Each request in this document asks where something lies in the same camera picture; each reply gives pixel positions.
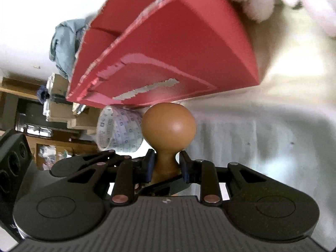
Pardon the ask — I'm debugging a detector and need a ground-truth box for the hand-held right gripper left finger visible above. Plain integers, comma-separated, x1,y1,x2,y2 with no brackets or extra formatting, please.
67,149,156,206

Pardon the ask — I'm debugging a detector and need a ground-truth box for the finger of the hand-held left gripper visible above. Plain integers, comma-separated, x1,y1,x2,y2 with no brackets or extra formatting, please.
50,150,116,178

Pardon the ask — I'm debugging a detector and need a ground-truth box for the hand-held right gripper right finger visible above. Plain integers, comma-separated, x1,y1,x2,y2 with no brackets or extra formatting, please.
180,151,274,206

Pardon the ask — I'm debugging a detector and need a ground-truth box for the brown gourd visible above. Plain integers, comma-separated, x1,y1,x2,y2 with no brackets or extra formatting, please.
142,103,197,197

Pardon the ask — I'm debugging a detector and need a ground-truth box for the printed packing tape roll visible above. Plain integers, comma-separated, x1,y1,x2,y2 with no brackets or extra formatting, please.
97,106,144,153

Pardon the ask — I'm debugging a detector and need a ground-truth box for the red cardboard box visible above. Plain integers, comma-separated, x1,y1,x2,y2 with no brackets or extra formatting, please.
66,0,261,110

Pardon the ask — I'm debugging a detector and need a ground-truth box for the wooden shelf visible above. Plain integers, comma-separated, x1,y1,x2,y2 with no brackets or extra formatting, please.
0,76,99,171

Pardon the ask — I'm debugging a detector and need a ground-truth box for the bear print bed sheet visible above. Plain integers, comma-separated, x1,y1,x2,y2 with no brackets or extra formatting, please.
142,0,336,243

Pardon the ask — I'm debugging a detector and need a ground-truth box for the grey-green cloth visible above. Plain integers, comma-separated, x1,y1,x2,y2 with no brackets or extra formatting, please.
49,16,93,80

